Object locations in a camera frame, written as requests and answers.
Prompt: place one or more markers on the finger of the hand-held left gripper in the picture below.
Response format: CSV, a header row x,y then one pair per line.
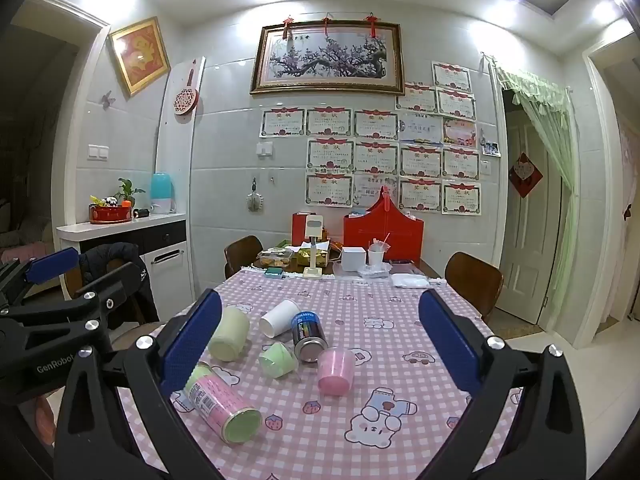
x,y
75,312
52,263

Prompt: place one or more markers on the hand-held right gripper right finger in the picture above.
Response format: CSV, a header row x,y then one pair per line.
x,y
449,345

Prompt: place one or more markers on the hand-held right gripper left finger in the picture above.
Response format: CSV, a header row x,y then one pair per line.
x,y
192,342

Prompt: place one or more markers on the pale yellow plastic cup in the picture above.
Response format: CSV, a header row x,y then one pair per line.
x,y
230,332

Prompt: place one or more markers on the small green plastic cup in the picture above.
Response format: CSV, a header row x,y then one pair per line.
x,y
277,360

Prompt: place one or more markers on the white paper cup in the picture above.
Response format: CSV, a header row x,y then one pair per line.
x,y
280,317

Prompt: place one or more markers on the white cup with straws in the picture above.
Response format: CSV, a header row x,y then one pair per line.
x,y
376,256

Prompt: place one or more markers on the pink plastic cup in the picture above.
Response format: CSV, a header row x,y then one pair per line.
x,y
336,371

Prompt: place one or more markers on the pink checked bear tablecloth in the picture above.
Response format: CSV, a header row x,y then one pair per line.
x,y
400,360

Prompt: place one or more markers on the brown wooden chair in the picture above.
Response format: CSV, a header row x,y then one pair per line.
x,y
472,282
242,252

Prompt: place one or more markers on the pink labelled green canister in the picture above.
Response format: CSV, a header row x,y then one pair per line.
x,y
222,402

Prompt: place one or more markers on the red round bowl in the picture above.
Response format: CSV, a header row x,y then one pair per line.
x,y
110,215

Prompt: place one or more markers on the clear plastic bags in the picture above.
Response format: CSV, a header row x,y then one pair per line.
x,y
410,280

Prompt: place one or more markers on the black jacket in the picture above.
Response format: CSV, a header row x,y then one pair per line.
x,y
135,265

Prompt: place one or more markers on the white sideboard cabinet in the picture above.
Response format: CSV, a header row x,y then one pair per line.
x,y
160,255

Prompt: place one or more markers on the small potted green plant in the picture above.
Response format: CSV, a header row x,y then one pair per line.
x,y
127,189

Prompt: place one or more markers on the small teal box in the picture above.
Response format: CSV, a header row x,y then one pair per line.
x,y
274,272

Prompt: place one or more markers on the blue metal can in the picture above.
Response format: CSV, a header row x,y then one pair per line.
x,y
307,335

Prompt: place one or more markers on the clear food container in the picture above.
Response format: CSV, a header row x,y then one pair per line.
x,y
274,258

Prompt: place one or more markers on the white square box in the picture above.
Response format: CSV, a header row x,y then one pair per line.
x,y
354,259

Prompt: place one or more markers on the white panel door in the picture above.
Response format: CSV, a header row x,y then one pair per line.
x,y
525,240

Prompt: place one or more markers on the blue white humidifier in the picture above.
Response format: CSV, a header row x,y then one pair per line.
x,y
162,192

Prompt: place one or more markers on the red gift bag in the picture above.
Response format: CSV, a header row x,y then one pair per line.
x,y
382,230

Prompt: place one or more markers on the yellow snack bag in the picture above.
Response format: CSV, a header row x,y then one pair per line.
x,y
306,258

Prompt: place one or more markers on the grey hanging brush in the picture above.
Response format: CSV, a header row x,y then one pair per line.
x,y
254,200

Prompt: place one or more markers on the red upright box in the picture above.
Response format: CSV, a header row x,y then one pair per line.
x,y
299,227

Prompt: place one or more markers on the cream phone stand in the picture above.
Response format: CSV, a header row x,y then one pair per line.
x,y
314,240

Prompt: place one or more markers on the white leaning board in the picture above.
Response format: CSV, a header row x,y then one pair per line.
x,y
177,160

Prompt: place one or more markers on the red diamond door decoration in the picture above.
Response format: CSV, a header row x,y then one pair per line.
x,y
525,176

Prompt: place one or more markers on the round pink hanging ornament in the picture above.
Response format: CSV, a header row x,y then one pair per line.
x,y
186,97

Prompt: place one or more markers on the gold framed red picture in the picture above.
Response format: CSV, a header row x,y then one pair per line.
x,y
140,56

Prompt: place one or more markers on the green lace curtain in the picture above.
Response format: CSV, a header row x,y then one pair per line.
x,y
555,120

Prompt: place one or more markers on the framed plum blossom painting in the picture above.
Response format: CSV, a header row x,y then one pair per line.
x,y
327,57

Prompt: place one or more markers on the red knot tassel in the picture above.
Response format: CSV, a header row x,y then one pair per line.
x,y
326,24
287,26
371,24

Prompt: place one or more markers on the double wall switch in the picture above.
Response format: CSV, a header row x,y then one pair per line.
x,y
98,152
264,148

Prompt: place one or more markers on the wall of award certificates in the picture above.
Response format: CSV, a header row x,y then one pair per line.
x,y
380,157

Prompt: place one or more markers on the small wall photo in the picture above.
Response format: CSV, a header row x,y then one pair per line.
x,y
491,148

